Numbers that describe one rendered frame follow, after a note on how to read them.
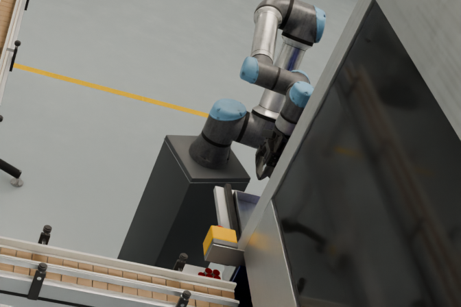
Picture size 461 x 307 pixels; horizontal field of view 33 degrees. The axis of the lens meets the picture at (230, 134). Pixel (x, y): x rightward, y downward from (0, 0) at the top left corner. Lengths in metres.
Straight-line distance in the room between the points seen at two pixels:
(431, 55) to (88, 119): 3.02
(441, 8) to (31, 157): 2.73
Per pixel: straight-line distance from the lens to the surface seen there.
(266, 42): 2.50
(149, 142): 4.29
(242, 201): 2.57
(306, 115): 1.94
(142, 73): 4.89
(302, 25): 2.72
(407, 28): 1.59
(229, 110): 2.73
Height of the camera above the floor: 2.31
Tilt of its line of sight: 30 degrees down
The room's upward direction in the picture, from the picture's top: 24 degrees clockwise
